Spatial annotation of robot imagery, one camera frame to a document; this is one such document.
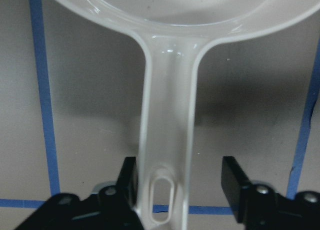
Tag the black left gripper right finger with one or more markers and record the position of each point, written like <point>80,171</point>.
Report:
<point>258,206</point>

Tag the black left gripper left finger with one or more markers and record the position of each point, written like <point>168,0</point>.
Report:
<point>109,207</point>

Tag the beige plastic dustpan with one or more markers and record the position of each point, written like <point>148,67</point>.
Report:
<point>174,36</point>

